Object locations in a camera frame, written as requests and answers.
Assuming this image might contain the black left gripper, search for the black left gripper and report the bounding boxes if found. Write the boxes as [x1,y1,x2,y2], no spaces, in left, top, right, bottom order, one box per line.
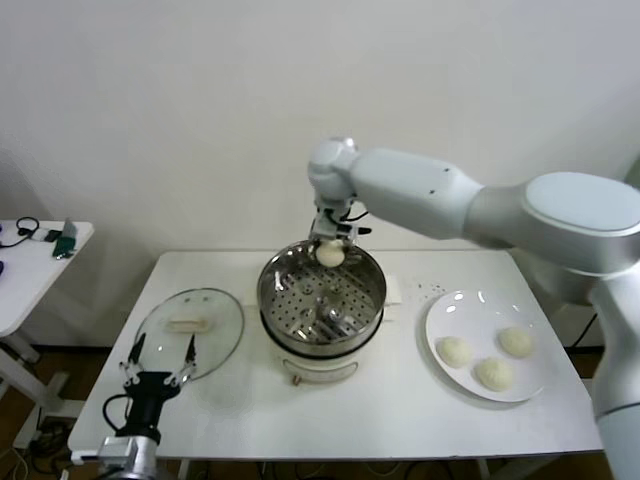
[118,332,197,437]

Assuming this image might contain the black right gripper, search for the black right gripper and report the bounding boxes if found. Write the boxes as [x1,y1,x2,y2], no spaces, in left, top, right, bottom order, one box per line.
[310,199,358,254]

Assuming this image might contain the white steamed baozi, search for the white steamed baozi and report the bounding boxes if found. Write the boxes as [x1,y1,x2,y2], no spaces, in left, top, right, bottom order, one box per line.
[497,326,535,359]
[436,335,474,369]
[473,356,515,392]
[315,238,347,268]

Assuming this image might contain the round glass pot lid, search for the round glass pot lid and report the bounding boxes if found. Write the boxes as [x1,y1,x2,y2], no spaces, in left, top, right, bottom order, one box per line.
[134,287,246,384]

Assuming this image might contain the stainless steel steamer basket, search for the stainless steel steamer basket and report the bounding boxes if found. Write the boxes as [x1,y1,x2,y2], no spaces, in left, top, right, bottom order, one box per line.
[242,239,404,347]

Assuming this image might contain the white side table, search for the white side table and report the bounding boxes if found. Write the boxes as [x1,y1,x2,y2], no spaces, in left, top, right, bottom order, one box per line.
[0,221,95,451]

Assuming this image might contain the white round plate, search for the white round plate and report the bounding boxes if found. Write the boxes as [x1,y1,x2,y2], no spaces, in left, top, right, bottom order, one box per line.
[424,289,547,404]

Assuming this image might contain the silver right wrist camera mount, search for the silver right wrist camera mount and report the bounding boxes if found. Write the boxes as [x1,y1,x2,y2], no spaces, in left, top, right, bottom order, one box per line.
[335,219,374,242]

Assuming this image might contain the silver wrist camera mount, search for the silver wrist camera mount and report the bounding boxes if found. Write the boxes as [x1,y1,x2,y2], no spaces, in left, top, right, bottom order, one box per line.
[69,435,140,464]
[335,219,374,242]

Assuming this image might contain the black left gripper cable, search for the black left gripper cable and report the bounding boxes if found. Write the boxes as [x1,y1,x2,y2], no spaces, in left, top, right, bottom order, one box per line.
[103,393,134,434]

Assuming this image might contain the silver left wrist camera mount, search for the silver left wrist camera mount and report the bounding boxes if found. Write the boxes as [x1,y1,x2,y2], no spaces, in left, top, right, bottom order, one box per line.
[69,435,140,464]

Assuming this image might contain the black tangled cable bundle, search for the black tangled cable bundle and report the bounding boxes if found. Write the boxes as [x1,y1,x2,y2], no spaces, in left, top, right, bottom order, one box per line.
[27,407,84,480]

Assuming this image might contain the thin white cable loop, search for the thin white cable loop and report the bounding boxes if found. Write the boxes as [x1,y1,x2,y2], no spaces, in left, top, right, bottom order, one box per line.
[0,447,31,480]

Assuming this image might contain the black earphone cable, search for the black earphone cable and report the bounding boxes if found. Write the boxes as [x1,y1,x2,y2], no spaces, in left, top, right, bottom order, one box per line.
[0,217,42,250]

